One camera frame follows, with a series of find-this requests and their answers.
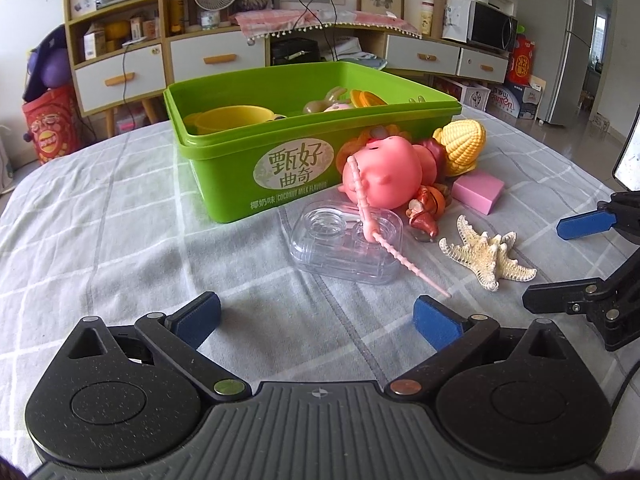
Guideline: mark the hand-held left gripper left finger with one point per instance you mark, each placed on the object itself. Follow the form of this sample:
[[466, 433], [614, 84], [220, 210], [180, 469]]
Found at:
[[200, 317]]

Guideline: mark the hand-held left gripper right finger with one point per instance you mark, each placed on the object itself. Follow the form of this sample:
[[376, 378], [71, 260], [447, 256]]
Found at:
[[440, 325]]

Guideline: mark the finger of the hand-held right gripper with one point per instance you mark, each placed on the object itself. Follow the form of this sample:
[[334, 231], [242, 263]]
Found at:
[[585, 225], [560, 297]]

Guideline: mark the green plastic box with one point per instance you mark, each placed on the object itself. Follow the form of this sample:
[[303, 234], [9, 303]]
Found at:
[[225, 180]]

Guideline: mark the yellow toy pot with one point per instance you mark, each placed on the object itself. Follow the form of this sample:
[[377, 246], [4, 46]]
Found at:
[[230, 117]]

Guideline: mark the amber plastic toy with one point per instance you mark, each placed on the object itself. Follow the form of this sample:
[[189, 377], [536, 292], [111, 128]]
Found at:
[[367, 98]]

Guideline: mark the tan toy octopus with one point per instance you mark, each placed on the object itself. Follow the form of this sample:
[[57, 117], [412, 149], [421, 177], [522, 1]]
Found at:
[[325, 97]]

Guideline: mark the dark rimmed white screen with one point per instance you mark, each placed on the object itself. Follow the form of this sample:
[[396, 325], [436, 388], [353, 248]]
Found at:
[[631, 155]]

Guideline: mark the white starfish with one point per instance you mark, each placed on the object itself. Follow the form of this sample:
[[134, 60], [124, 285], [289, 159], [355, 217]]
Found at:
[[487, 255]]

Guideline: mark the pink block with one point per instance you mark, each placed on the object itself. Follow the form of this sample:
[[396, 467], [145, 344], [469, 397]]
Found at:
[[477, 192]]

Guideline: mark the red orange toy crab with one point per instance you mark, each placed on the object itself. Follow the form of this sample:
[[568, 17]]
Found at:
[[425, 207]]

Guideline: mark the clear plastic case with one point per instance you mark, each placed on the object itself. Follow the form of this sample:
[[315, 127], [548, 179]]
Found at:
[[335, 255]]

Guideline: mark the pink beaded stick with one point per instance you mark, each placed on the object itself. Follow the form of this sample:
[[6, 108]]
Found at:
[[365, 210]]

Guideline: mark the white blue cardboard box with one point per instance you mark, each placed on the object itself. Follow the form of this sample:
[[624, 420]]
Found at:
[[515, 100]]

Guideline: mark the yellow toy corn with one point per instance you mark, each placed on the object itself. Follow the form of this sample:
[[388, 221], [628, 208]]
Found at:
[[462, 145]]

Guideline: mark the pink toy pig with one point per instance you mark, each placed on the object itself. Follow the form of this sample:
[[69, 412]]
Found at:
[[390, 165]]

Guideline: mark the white red cardboard box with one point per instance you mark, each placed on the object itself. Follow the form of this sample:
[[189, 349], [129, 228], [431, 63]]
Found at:
[[462, 94]]

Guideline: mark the grey refrigerator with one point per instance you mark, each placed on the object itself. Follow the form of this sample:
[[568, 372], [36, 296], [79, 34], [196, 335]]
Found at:
[[570, 45]]

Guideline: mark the white drawer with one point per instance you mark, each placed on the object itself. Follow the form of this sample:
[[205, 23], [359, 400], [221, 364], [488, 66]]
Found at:
[[422, 55], [217, 57], [120, 80], [482, 66]]

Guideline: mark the black microwave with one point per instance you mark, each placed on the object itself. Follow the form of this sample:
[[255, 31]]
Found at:
[[492, 27]]

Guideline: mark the red printed bag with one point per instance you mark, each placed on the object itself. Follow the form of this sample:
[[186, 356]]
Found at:
[[50, 127]]

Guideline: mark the wooden cabinet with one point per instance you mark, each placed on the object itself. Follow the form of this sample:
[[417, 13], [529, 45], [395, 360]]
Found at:
[[165, 47]]

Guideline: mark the black bag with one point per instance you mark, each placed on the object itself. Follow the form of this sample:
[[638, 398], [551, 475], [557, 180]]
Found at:
[[295, 51]]

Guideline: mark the purple plush toy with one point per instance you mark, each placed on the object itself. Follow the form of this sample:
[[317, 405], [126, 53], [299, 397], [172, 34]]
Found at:
[[47, 65]]

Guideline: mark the pink tasselled cloth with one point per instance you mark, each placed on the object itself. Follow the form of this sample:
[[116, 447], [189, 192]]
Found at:
[[350, 20]]

